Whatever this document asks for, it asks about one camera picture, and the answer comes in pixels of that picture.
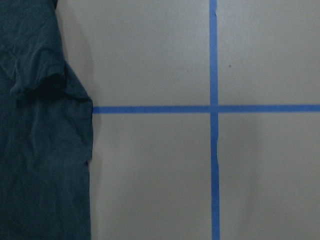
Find black printed t-shirt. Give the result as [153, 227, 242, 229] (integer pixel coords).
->
[0, 0, 93, 240]

